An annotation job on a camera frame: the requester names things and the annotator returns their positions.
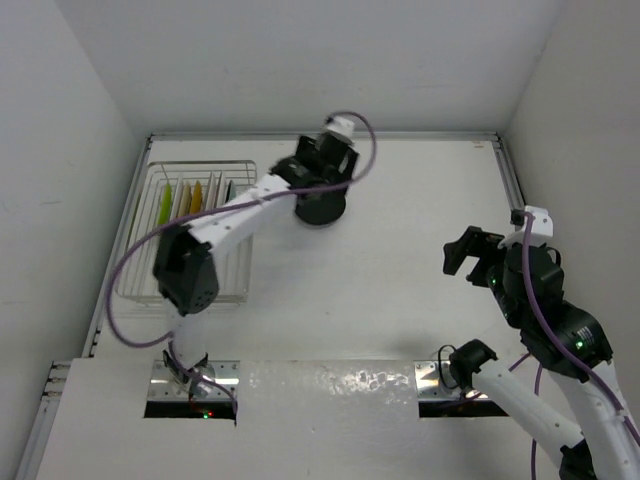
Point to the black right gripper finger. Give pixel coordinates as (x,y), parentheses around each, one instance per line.
(455,253)
(478,275)

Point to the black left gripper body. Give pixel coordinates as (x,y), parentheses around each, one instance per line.
(338,174)

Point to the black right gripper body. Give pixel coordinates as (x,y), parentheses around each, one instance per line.
(485,244)

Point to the black plate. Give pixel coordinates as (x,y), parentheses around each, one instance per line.
(319,210)

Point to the teal blue patterned plate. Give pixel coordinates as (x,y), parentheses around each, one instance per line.
(230,191)

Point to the white plate orange sunburst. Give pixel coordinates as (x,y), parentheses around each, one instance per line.
(220,189)

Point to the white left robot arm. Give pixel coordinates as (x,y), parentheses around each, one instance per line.
(185,266)

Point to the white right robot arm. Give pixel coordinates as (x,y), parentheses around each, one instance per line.
(526,279)

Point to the plain white plate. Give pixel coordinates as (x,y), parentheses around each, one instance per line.
(211,192)

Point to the yellow plate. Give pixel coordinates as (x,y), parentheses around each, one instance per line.
(196,199)

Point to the beige plate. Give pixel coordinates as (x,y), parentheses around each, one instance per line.
(186,198)

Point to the large white plate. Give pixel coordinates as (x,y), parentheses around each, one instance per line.
(177,197)

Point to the lime green plate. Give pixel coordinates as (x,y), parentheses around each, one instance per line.
(165,206)

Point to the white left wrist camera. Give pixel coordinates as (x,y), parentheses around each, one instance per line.
(340,127)

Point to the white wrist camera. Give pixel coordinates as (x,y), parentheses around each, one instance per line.
(340,127)
(532,224)

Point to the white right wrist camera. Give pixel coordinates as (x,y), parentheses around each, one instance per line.
(532,224)

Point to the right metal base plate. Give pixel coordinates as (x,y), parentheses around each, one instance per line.
(434,383)

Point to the metal wire dish rack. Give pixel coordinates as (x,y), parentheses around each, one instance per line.
(136,282)

